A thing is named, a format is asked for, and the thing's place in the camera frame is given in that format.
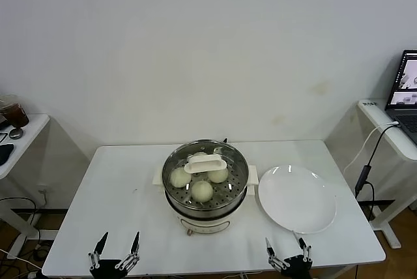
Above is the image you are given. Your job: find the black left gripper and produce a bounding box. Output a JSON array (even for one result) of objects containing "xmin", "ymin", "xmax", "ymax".
[{"xmin": 87, "ymin": 231, "xmax": 141, "ymax": 279}]

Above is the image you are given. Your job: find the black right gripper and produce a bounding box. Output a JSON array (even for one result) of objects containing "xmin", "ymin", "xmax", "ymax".
[{"xmin": 265, "ymin": 229, "xmax": 313, "ymax": 279}]

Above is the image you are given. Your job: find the steel steamer basket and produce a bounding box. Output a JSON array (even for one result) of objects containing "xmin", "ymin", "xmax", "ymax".
[{"xmin": 152, "ymin": 139, "xmax": 259, "ymax": 212}]

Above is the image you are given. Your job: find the white round plate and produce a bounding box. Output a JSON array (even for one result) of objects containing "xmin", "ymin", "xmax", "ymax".
[{"xmin": 258, "ymin": 164, "xmax": 338, "ymax": 234}]

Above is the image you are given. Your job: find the white electric cooker pot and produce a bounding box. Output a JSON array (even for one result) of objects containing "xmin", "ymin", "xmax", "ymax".
[{"xmin": 164, "ymin": 190, "xmax": 249, "ymax": 237}]

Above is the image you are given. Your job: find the white side desk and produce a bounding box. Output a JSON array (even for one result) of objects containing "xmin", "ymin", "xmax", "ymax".
[
  {"xmin": 0, "ymin": 113, "xmax": 50, "ymax": 241},
  {"xmin": 325, "ymin": 98, "xmax": 417, "ymax": 249}
]

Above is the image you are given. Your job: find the plastic cup iced coffee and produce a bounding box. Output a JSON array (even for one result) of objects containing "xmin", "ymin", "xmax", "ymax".
[{"xmin": 0, "ymin": 94, "xmax": 30, "ymax": 129}]

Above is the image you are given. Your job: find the laptop computer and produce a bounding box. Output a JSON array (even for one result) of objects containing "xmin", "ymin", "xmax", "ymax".
[{"xmin": 384, "ymin": 50, "xmax": 417, "ymax": 145}]

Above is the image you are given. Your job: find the black floor cable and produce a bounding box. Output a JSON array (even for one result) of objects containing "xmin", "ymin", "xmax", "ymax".
[{"xmin": 0, "ymin": 196, "xmax": 42, "ymax": 260}]

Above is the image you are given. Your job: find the white floor cable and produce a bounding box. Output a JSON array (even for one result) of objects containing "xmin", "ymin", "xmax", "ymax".
[{"xmin": 0, "ymin": 248, "xmax": 43, "ymax": 272}]

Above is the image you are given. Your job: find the black cable with adapter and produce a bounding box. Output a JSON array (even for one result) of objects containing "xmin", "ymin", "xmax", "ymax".
[{"xmin": 354, "ymin": 125, "xmax": 400, "ymax": 224}]

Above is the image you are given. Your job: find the white charging cable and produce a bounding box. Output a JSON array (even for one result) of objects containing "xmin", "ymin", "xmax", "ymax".
[{"xmin": 342, "ymin": 121, "xmax": 399, "ymax": 173}]

